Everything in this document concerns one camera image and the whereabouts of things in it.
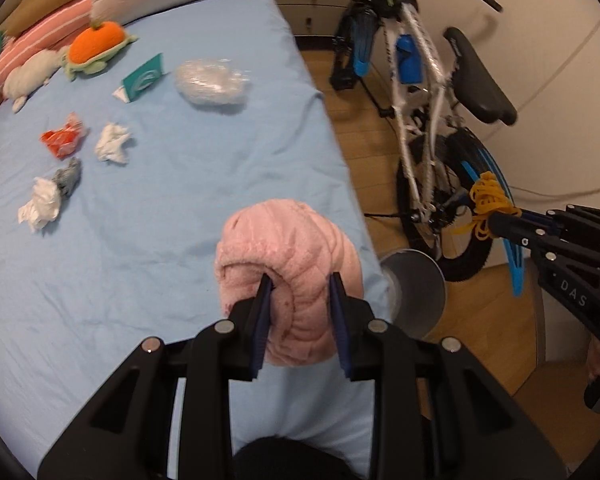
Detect white tissue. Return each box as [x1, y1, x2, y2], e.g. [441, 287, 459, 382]
[94, 122, 131, 165]

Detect blue water bottle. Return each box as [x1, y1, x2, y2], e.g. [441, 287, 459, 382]
[396, 35, 424, 84]

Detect silver trash bin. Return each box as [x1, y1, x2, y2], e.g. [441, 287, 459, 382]
[380, 248, 446, 339]

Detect teal folded card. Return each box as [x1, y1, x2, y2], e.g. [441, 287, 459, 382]
[112, 53, 166, 104]

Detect orange green turtle plush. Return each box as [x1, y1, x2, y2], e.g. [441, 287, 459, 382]
[62, 21, 137, 81]

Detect yellow rubber bands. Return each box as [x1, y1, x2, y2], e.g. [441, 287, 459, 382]
[451, 171, 522, 240]

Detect grey crumpled paper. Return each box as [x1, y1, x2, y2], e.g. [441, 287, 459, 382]
[52, 157, 82, 198]

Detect pink striped pillow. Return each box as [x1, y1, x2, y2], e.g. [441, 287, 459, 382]
[0, 0, 93, 92]

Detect light blue bed sheet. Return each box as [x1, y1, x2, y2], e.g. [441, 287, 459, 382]
[0, 0, 388, 472]

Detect white wall cable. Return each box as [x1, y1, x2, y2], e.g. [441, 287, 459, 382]
[509, 181, 600, 201]

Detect white plush toy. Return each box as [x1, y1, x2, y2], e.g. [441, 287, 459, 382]
[3, 47, 69, 113]

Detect orange white wrapper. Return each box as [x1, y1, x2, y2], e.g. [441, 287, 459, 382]
[40, 113, 87, 159]

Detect white crumpled paper ball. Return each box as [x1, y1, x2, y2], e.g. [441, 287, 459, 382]
[17, 178, 61, 232]

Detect white blue bicycle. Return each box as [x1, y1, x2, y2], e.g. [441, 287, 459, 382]
[329, 0, 517, 282]

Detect clear plastic wrap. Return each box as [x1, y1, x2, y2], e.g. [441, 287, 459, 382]
[173, 58, 250, 106]

